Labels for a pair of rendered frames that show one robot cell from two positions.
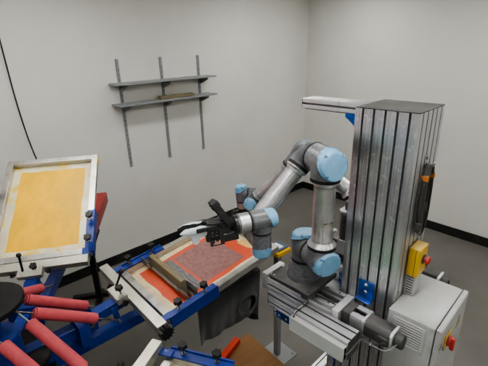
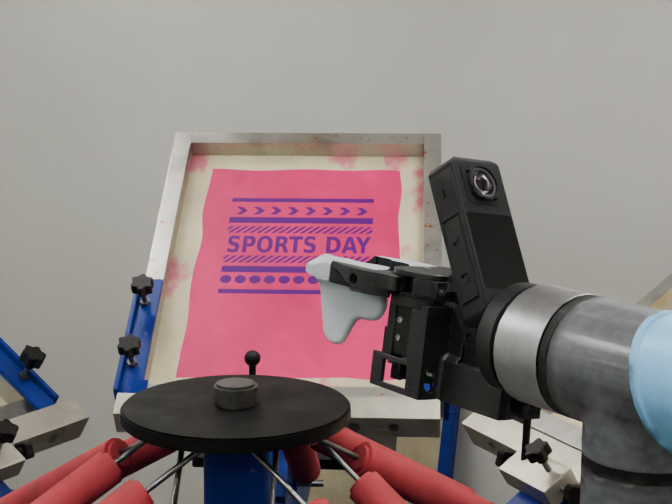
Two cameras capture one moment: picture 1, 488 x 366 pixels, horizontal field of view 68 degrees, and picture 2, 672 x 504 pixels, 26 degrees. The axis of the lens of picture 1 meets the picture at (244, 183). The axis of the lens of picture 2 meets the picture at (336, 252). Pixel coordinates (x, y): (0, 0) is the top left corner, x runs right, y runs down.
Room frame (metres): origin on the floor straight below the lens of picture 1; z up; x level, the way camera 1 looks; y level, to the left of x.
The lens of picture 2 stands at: (0.84, -0.79, 1.87)
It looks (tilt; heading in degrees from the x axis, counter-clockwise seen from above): 10 degrees down; 75
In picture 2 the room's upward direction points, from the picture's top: straight up
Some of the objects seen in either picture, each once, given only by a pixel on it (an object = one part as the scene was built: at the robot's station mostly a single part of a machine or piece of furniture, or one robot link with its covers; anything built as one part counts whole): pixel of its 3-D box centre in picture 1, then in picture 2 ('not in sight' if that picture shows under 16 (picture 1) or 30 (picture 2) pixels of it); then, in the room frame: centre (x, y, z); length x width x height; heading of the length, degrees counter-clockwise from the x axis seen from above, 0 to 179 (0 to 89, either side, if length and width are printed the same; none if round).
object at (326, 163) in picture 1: (322, 212); not in sight; (1.31, -0.31, 1.63); 0.15 x 0.12 x 0.55; 20
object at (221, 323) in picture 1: (227, 308); not in sight; (1.81, 0.12, 0.77); 0.46 x 0.09 x 0.36; 132
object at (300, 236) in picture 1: (305, 243); not in sight; (1.43, -0.27, 1.42); 0.13 x 0.12 x 0.14; 20
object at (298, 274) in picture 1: (303, 264); not in sight; (1.44, -0.26, 1.31); 0.15 x 0.15 x 0.10
